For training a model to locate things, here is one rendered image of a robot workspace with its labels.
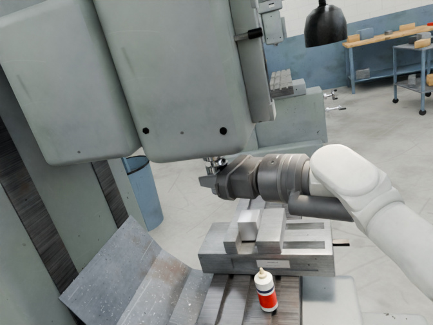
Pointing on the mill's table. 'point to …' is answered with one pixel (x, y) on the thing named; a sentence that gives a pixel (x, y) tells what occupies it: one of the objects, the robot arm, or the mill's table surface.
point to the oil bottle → (265, 291)
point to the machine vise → (293, 244)
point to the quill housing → (179, 75)
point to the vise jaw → (271, 231)
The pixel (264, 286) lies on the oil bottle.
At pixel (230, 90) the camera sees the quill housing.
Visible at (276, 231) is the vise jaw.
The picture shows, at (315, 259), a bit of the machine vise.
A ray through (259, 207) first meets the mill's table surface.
